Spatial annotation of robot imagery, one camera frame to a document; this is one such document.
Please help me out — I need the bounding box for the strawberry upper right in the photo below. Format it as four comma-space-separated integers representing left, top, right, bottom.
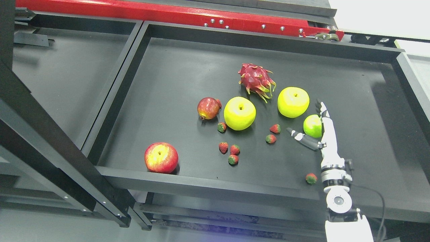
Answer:
270, 124, 281, 134

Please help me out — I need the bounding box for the dragon fruit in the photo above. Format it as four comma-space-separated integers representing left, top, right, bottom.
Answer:
238, 63, 277, 104

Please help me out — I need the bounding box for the strawberry near yellow apple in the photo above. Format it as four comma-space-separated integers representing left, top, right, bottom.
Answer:
217, 122, 227, 133

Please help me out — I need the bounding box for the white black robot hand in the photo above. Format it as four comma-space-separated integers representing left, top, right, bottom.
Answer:
286, 99, 345, 170

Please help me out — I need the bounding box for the pomegranate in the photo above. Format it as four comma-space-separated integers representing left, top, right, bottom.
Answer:
197, 97, 222, 120

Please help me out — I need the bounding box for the green apple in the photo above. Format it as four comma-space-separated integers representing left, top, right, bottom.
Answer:
303, 114, 322, 139

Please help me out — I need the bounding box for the strawberry lower left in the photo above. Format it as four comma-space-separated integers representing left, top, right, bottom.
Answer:
218, 142, 229, 154

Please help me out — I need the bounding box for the red apple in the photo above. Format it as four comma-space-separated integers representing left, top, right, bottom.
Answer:
144, 142, 179, 174

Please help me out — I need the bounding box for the red metal beam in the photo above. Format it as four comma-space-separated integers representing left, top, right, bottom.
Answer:
15, 0, 345, 40

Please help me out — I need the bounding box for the strawberry right middle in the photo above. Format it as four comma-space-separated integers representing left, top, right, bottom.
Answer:
265, 134, 277, 144

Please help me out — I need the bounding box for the strawberry lower middle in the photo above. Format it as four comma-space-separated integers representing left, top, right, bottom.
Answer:
230, 144, 241, 155

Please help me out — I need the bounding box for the strawberry lowest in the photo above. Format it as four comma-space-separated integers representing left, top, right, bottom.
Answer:
228, 155, 239, 166

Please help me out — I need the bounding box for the yellow apple right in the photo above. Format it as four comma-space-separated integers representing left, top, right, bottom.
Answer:
277, 87, 310, 118

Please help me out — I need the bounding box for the strawberry near wrist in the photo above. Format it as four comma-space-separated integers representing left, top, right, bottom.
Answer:
305, 173, 318, 185

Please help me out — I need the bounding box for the yellow apple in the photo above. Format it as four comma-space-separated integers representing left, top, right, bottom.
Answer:
277, 87, 310, 118
224, 96, 256, 131

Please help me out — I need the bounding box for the yellow apple left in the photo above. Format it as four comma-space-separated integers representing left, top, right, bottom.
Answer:
224, 96, 256, 131

